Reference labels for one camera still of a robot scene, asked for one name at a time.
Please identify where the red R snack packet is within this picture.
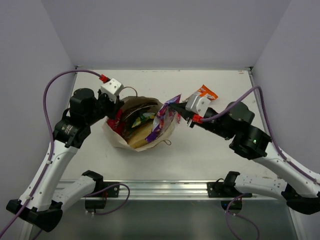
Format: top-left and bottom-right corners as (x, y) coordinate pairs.
(106, 109), (124, 135)

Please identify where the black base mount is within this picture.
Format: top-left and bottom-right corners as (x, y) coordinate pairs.
(206, 178), (253, 214)
(84, 181), (120, 213)

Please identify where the yellow chips bag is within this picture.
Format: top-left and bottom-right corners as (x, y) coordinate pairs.
(127, 121), (153, 149)

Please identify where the purple Fox's candy bag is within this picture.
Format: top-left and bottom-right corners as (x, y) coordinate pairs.
(145, 94), (181, 143)

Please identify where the dark brown snack bag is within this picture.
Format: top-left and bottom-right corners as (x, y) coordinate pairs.
(121, 101), (158, 134)

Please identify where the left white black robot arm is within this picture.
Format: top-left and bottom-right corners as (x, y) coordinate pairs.
(6, 88), (124, 233)

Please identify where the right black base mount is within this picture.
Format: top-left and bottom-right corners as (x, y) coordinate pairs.
(206, 178), (253, 214)

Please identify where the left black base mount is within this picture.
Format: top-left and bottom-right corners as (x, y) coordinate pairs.
(84, 181), (120, 213)

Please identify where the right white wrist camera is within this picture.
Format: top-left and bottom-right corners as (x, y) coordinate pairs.
(185, 94), (211, 117)

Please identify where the brown paper bag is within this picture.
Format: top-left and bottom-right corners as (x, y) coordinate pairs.
(102, 95), (178, 152)

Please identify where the aluminium mounting rail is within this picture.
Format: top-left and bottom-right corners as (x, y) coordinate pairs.
(56, 178), (276, 201)

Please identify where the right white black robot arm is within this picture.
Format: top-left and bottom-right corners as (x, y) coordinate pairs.
(169, 101), (320, 215)

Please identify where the orange snack packet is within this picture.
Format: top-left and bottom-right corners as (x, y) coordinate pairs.
(194, 84), (218, 101)

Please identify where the green snack packet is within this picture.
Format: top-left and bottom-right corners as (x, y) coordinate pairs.
(131, 112), (156, 128)

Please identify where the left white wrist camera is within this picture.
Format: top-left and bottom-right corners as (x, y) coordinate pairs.
(100, 78), (124, 103)

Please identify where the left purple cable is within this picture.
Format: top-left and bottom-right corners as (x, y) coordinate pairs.
(0, 69), (131, 238)

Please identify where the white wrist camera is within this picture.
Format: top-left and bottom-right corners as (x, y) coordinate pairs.
(100, 78), (124, 103)
(185, 94), (211, 117)

